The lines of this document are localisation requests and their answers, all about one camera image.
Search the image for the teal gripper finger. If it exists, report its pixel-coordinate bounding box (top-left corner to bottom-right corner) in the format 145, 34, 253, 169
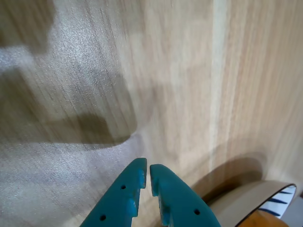
149, 164, 222, 227
79, 157, 148, 227

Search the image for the yellowish orange with dark stem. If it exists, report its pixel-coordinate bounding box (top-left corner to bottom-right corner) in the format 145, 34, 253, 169
238, 210, 293, 227

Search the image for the white plate with blue leaves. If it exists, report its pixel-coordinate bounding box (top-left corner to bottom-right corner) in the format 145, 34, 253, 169
208, 181, 298, 227

